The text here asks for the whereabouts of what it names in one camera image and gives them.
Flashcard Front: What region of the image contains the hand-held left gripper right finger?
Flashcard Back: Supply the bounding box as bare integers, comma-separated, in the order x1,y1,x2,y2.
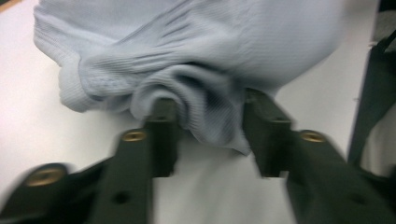
244,88,396,224

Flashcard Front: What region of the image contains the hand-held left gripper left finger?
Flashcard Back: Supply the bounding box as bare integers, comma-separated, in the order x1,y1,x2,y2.
85,97,181,224

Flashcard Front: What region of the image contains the light blue knit garment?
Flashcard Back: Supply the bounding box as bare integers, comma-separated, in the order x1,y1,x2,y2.
32,0,347,157

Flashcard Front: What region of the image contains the black metal stand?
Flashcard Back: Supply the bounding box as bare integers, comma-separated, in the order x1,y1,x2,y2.
346,27,396,175

